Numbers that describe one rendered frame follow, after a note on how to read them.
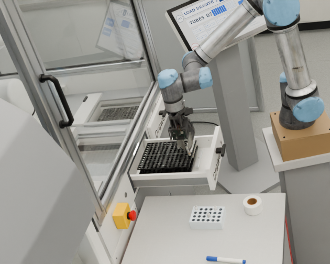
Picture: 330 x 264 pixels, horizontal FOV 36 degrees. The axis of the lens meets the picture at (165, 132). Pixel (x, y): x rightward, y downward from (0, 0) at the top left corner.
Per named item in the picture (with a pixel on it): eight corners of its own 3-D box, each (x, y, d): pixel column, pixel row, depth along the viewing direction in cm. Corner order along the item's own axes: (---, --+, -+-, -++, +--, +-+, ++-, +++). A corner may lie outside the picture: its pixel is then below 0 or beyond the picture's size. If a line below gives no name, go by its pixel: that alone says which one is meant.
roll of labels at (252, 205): (250, 218, 187) (249, 210, 185) (241, 208, 192) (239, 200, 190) (266, 210, 188) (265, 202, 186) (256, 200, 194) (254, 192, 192)
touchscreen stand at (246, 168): (301, 172, 314) (284, 21, 258) (243, 206, 301) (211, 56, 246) (253, 139, 353) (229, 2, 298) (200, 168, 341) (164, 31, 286)
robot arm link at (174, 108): (165, 94, 192) (186, 92, 189) (168, 103, 194) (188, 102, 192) (161, 105, 186) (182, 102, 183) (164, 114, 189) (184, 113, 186)
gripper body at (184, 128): (169, 142, 194) (163, 116, 187) (174, 129, 201) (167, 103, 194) (189, 141, 192) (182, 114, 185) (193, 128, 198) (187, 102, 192)
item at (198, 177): (219, 145, 216) (216, 134, 213) (210, 185, 196) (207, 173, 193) (133, 150, 229) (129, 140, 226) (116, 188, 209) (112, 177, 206)
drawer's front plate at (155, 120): (169, 111, 252) (164, 92, 246) (156, 146, 230) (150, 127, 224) (166, 111, 253) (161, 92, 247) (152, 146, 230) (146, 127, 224)
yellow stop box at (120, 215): (134, 215, 192) (129, 201, 188) (129, 229, 186) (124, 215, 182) (122, 215, 193) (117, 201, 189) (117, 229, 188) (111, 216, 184)
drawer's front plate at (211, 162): (224, 145, 218) (219, 124, 212) (215, 190, 195) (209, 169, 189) (220, 145, 218) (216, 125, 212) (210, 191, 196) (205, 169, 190)
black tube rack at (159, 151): (199, 151, 215) (196, 139, 212) (192, 178, 202) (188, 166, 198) (151, 154, 222) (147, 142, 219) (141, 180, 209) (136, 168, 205)
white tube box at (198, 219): (226, 213, 192) (224, 206, 190) (222, 229, 185) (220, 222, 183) (195, 212, 196) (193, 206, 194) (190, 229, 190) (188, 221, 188)
